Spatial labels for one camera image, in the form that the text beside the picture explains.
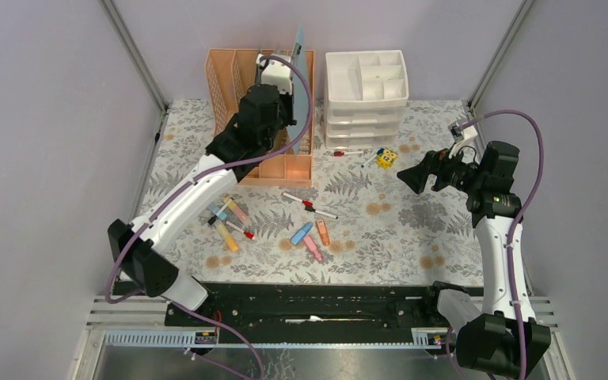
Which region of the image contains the yellow highlighter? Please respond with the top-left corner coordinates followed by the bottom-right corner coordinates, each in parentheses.
top-left (214, 219), bottom-right (239, 253)

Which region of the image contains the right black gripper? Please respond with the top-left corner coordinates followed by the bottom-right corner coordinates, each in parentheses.
top-left (396, 141), bottom-right (485, 195)

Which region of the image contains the blue cap whiteboard marker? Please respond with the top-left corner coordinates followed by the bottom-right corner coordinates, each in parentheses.
top-left (360, 154), bottom-right (379, 168)

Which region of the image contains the light blue folder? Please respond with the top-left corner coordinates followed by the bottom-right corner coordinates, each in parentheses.
top-left (287, 24), bottom-right (310, 141)

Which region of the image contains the black cap marker left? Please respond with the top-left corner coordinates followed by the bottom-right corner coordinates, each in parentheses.
top-left (207, 201), bottom-right (230, 226)

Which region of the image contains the orange plastic file organizer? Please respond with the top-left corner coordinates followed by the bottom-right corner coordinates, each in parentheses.
top-left (205, 48), bottom-right (315, 188)

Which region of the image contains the yellow owl eraser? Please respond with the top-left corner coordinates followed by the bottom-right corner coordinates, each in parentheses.
top-left (376, 148), bottom-right (398, 169)

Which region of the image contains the orange highlighter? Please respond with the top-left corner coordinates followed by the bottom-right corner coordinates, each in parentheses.
top-left (316, 219), bottom-right (331, 246)

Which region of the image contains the red cap marker near drawers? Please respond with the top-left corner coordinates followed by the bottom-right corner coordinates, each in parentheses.
top-left (332, 150), bottom-right (364, 157)

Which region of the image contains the floral patterned desk mat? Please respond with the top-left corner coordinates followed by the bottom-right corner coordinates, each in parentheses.
top-left (165, 101), bottom-right (483, 287)

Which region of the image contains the white plastic drawer unit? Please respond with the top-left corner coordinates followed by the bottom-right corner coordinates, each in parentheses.
top-left (324, 50), bottom-right (409, 150)

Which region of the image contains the black cap white marker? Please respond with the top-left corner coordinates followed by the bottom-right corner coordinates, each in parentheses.
top-left (305, 205), bottom-right (338, 219)

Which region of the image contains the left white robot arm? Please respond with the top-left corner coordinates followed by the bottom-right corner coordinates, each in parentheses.
top-left (108, 84), bottom-right (295, 325)

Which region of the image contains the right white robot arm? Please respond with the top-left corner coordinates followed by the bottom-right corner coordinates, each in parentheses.
top-left (397, 141), bottom-right (551, 379)

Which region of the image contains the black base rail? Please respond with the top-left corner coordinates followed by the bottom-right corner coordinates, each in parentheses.
top-left (112, 280), bottom-right (486, 348)

